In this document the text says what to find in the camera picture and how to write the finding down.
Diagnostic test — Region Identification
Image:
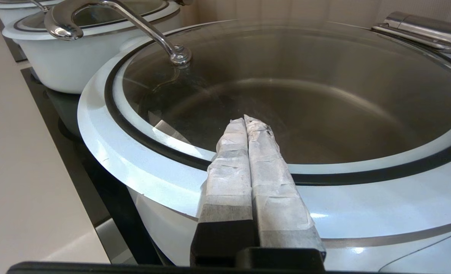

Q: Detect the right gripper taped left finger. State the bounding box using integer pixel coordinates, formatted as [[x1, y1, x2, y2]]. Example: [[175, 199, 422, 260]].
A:
[[190, 118, 259, 267]]

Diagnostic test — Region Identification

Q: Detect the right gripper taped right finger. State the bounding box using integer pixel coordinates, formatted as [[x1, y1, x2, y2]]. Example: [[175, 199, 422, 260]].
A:
[[244, 115, 325, 252]]

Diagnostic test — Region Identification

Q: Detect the glass pot lid white rim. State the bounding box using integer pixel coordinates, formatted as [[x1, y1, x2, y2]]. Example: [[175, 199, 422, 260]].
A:
[[2, 0, 181, 41], [0, 0, 64, 10], [45, 0, 451, 241]]

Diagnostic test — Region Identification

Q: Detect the white pot steel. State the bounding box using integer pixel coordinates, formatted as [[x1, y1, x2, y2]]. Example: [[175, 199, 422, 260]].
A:
[[0, 0, 39, 27], [2, 10, 184, 94], [128, 188, 451, 272]]

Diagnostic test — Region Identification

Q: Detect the large black glass hob panel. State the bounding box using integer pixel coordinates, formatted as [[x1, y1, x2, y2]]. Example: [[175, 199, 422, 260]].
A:
[[21, 67, 165, 266]]

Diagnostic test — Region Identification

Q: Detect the small black glass hob panel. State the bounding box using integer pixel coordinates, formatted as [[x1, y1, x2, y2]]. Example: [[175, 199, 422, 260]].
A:
[[0, 17, 28, 63]]

